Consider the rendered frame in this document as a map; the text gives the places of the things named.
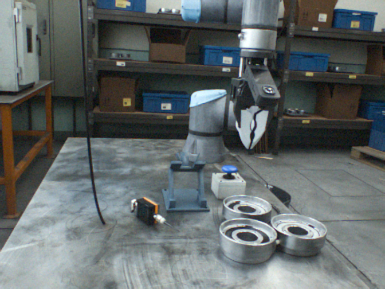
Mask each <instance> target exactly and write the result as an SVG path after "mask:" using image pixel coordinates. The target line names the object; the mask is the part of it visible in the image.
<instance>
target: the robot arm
mask: <svg viewBox="0 0 385 289"><path fill-rule="evenodd" d="M281 1H282V0H182V4H181V11H182V18H183V19H184V20H185V21H188V22H195V23H198V22H203V23H214V24H232V25H241V34H239V35H238V38H240V46H239V47H240V48H241V49H242V50H240V54H239V56H240V57H241V62H240V69H239V77H238V78H231V88H230V95H227V93H226V91H225V90H222V89H221V90H219V89H215V90H205V91H198V92H194V93H193V94H192V96H191V104H190V120H189V131H188V137H187V140H186V142H185V144H184V147H183V150H182V152H188V160H189V161H192V162H195V159H196V157H197V155H198V153H200V155H199V157H198V160H197V161H206V163H219V162H223V161H225V159H226V150H225V145H224V142H223V138H222V134H223V130H235V131H239V135H240V137H241V141H242V143H243V144H244V146H245V147H246V148H247V149H252V148H253V147H254V146H255V145H256V144H257V142H258V141H259V140H260V138H261V137H262V135H263V133H264V132H265V130H266V129H267V127H268V125H269V123H270V121H271V119H272V117H273V114H274V109H275V107H276V105H277V103H278V101H279V99H280V94H279V92H278V90H277V87H276V85H275V83H274V81H273V79H272V76H271V74H270V72H269V70H268V67H267V66H266V64H267V58H273V53H272V51H273V50H275V46H276V36H277V32H276V31H277V23H278V13H279V8H280V2H281ZM232 88H233V95H232ZM251 132H252V133H253V135H252V137H251V138H250V133H251Z"/></svg>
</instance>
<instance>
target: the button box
mask: <svg viewBox="0 0 385 289"><path fill-rule="evenodd" d="M245 187H246V182H245V181H244V180H243V178H242V177H241V176H240V175H239V174H238V173H232V174H231V177H227V173H213V176H212V184H211V189H212V191H213V193H214V194H215V196H216V198H217V199H225V198H226V197H229V196H234V195H245Z"/></svg>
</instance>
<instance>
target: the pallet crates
mask: <svg viewBox="0 0 385 289"><path fill-rule="evenodd" d="M383 114H385V112H374V117H373V122H372V129H371V133H370V141H369V145H368V146H364V147H361V146H358V147H352V149H351V150H352V151H351V156H350V158H351V159H354V160H356V161H359V162H361V163H364V164H366V165H369V166H371V167H374V168H376V169H378V170H381V171H383V172H385V167H384V166H381V165H378V164H376V163H373V162H370V161H368V160H366V154H368V155H371V157H372V158H375V159H378V160H380V161H383V162H385V115H383Z"/></svg>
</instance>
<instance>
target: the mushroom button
mask: <svg viewBox="0 0 385 289"><path fill-rule="evenodd" d="M222 171H223V172H225V173H227V177H231V174H232V173H236V172H237V168H236V167H235V166H232V165H226V166H223V167H222Z"/></svg>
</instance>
